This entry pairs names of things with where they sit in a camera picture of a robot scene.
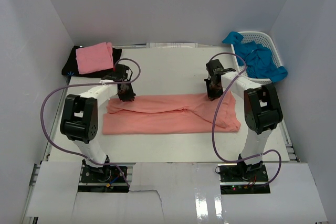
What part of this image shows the salmon pink t-shirt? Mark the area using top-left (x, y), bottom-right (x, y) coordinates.
top-left (102, 93), bottom-right (241, 135)

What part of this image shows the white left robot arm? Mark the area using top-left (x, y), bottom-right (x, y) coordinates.
top-left (60, 64), bottom-right (135, 182)

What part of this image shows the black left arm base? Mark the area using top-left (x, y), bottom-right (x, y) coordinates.
top-left (78, 160), bottom-right (132, 193)

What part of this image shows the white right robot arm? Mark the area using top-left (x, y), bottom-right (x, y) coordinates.
top-left (204, 59), bottom-right (283, 182)

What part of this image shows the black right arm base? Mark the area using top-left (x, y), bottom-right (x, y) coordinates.
top-left (215, 164), bottom-right (271, 195)

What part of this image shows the folded pink t-shirt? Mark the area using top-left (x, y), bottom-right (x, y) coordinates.
top-left (76, 42), bottom-right (113, 74)

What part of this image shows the white paper label sheet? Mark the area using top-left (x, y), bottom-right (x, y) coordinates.
top-left (146, 42), bottom-right (198, 48)

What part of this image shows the blue t-shirt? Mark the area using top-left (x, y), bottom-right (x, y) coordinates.
top-left (222, 31), bottom-right (288, 83)

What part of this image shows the folded black t-shirt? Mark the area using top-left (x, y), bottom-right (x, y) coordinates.
top-left (61, 42), bottom-right (122, 78)

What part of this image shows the white perforated plastic basket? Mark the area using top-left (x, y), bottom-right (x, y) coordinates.
top-left (229, 31), bottom-right (285, 86)

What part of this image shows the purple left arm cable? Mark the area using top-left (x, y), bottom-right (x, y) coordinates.
top-left (40, 58), bottom-right (141, 187)

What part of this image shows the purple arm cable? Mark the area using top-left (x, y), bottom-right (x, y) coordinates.
top-left (209, 52), bottom-right (282, 188)
top-left (40, 58), bottom-right (141, 187)

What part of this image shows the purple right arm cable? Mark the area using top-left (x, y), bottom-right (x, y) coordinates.
top-left (209, 52), bottom-right (282, 188)

